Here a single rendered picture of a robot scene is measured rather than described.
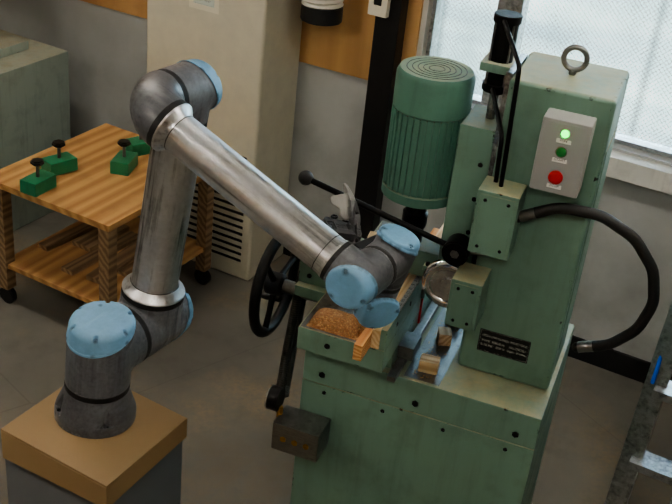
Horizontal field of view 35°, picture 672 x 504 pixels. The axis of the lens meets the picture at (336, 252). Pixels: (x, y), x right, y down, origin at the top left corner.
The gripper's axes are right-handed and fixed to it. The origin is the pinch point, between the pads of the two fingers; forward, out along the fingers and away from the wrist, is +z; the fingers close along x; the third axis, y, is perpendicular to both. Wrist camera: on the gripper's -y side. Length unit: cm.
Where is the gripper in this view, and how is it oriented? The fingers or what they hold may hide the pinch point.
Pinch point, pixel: (336, 209)
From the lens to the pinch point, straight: 244.2
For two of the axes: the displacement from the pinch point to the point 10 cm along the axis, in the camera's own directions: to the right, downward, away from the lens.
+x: -3.3, 7.7, 5.4
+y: -9.0, -0.8, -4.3
